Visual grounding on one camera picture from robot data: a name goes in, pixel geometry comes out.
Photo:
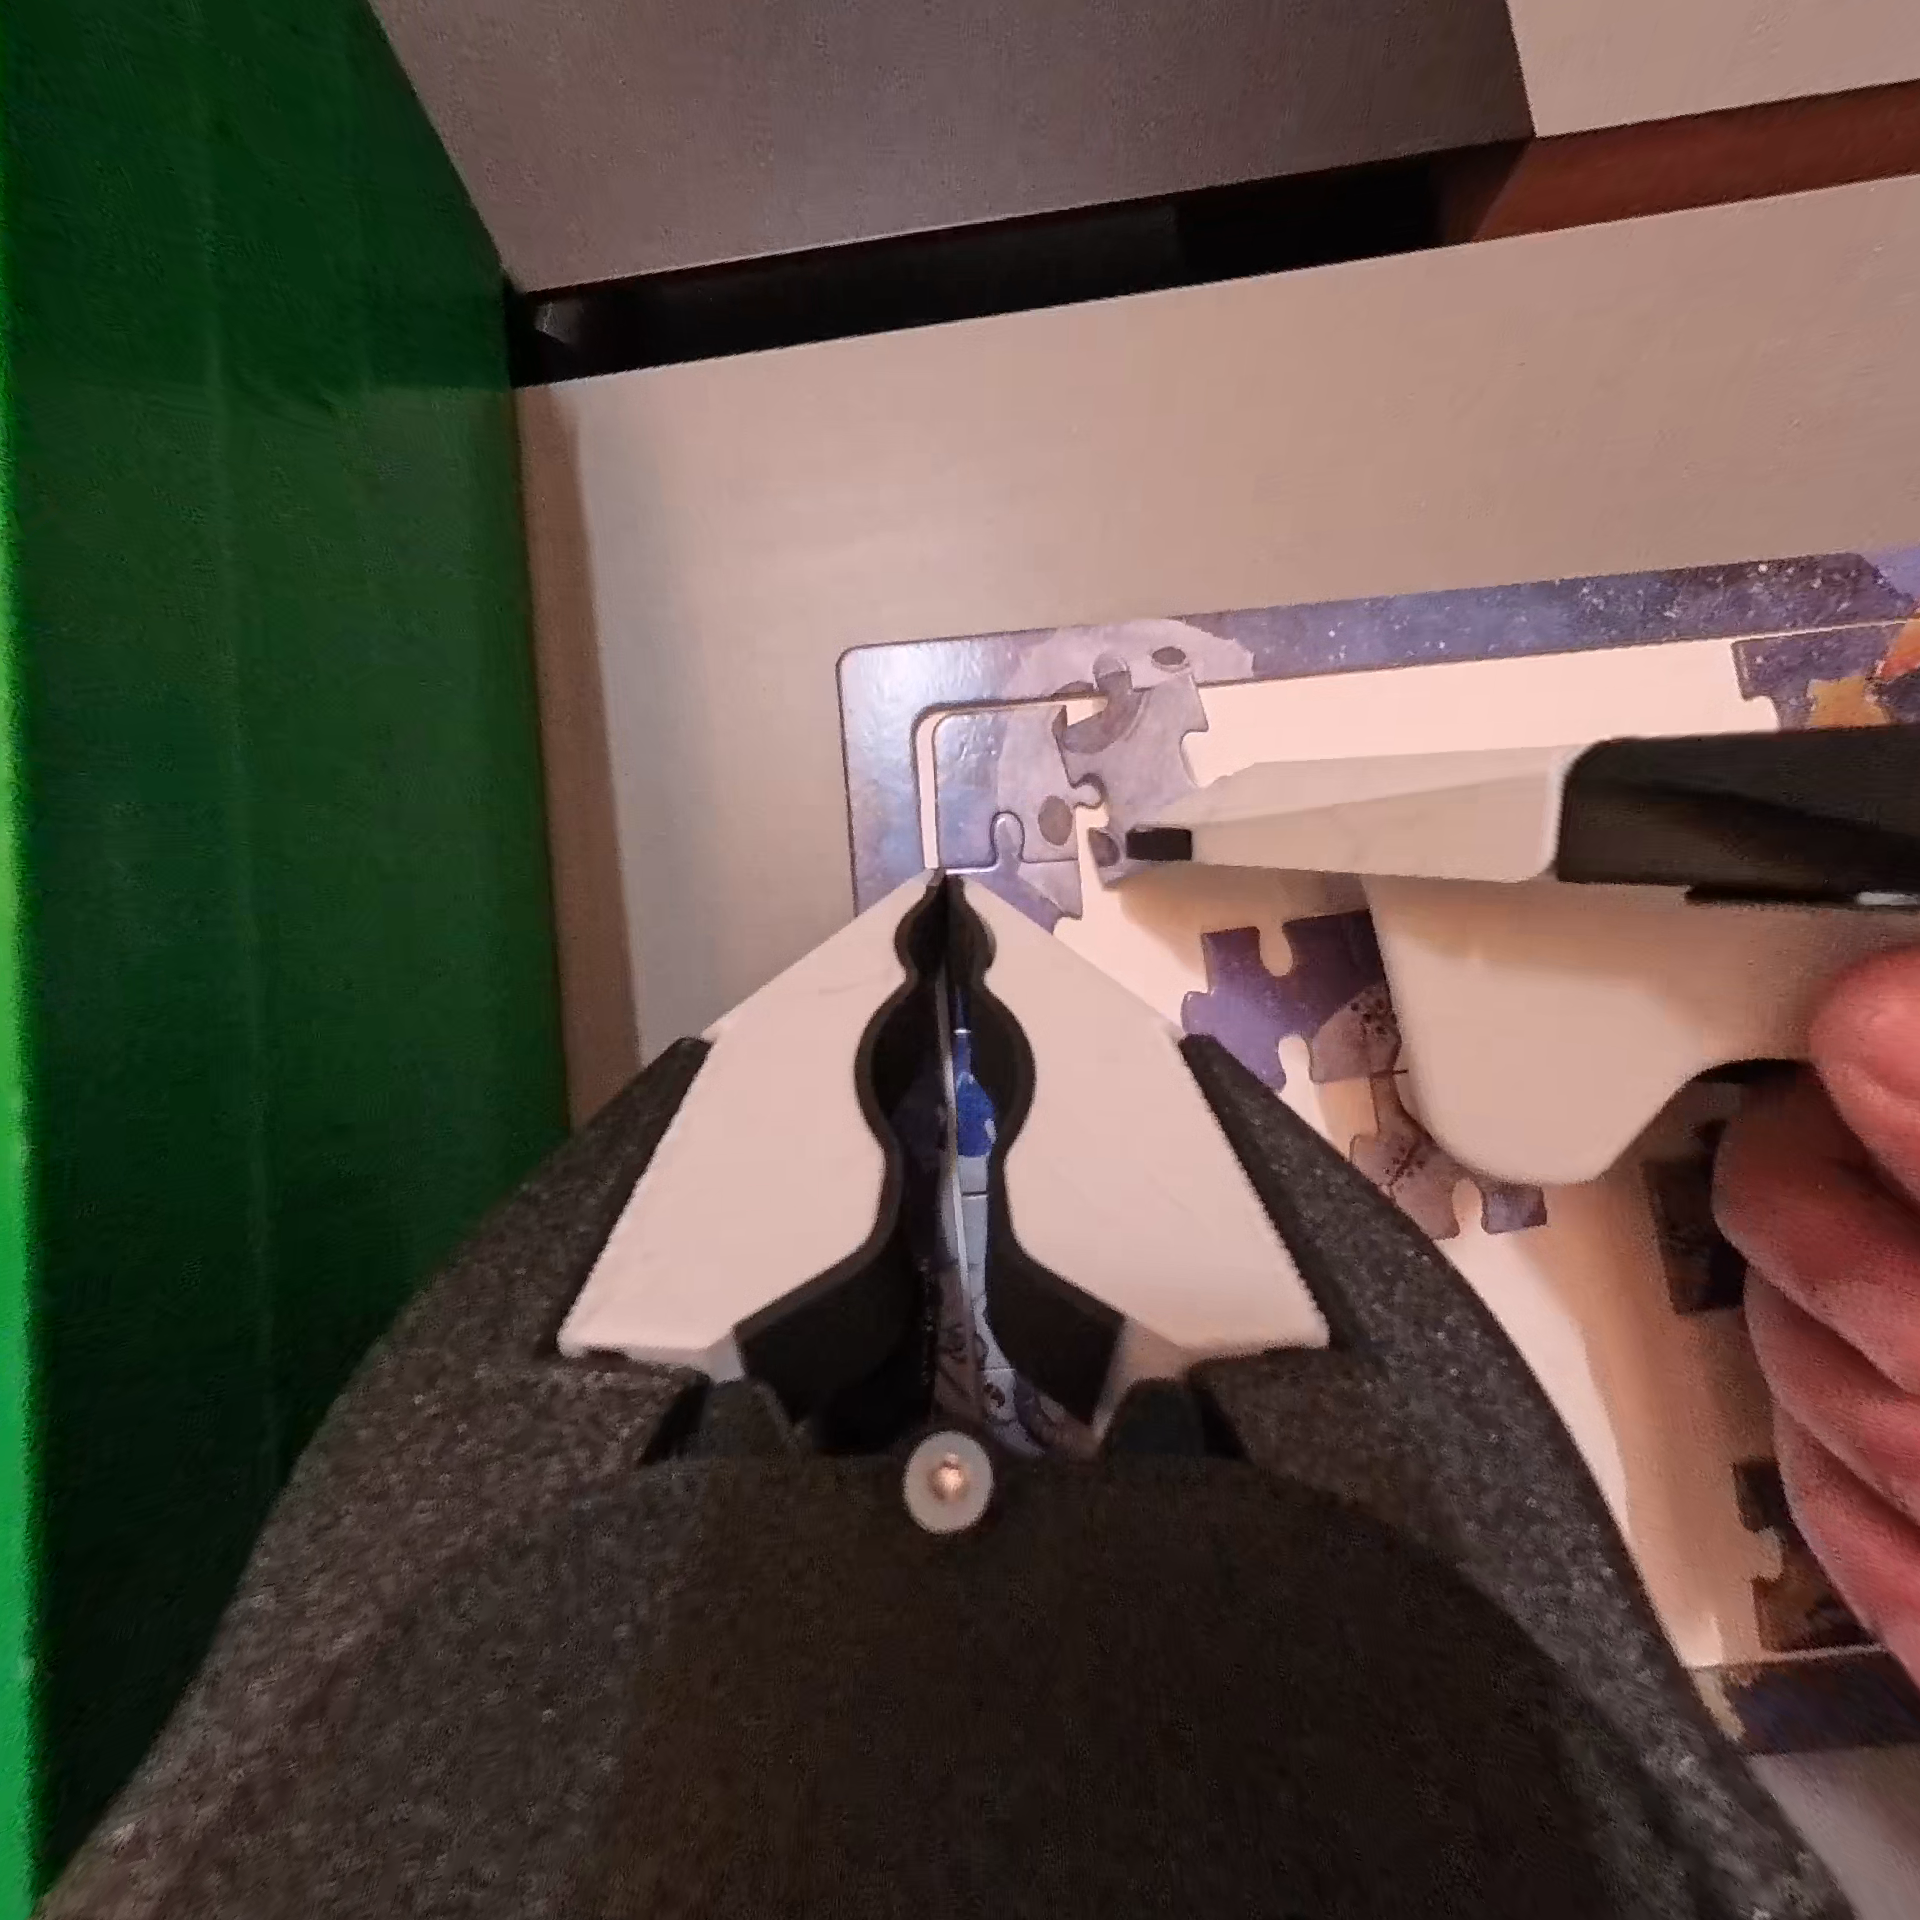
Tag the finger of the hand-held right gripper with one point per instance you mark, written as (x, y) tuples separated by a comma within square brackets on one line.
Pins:
[(1349, 819)]

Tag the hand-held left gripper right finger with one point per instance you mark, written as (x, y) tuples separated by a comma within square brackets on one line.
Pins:
[(1154, 1184)]

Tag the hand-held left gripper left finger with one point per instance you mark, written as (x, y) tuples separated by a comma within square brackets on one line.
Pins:
[(720, 1184)]

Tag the grey satellite puzzle piece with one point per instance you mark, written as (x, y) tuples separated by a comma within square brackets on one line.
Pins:
[(1349, 1036)]

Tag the grey porthole half puzzle piece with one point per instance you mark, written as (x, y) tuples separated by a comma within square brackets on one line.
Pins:
[(1411, 1177)]

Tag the moon crater puzzle piece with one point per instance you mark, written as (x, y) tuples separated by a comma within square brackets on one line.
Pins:
[(1140, 733)]

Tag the blue space puzzle frame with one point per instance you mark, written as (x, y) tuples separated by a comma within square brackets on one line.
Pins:
[(885, 751)]

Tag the person's right hand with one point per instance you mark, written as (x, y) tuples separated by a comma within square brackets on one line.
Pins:
[(1845, 1276)]

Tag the plain purple puzzle piece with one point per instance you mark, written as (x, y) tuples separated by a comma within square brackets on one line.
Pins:
[(1260, 989)]

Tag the joined comet star puzzle pieces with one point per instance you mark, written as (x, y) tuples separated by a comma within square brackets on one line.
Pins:
[(1828, 681)]

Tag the green plastic bin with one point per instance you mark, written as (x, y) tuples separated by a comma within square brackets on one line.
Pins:
[(225, 900)]

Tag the adjacent grey table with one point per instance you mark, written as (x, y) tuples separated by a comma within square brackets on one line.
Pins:
[(901, 120)]

